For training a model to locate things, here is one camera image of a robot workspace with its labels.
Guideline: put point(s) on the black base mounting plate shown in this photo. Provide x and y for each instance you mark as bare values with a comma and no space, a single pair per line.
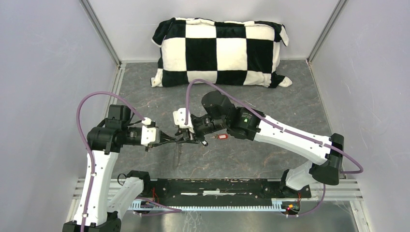
219,192

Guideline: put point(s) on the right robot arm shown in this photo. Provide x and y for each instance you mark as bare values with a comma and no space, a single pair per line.
323,152

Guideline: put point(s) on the white slotted cable duct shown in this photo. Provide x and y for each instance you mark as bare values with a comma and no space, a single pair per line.
140,205

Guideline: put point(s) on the black and white checkered pillow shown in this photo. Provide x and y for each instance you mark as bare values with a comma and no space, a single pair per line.
223,53

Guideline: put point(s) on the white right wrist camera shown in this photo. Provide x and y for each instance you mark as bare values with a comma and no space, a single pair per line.
182,119

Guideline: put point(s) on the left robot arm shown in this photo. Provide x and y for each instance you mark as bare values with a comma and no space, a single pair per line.
97,213

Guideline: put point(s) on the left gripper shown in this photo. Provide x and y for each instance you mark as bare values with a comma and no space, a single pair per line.
162,137

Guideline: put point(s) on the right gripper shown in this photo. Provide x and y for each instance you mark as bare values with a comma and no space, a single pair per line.
191,137

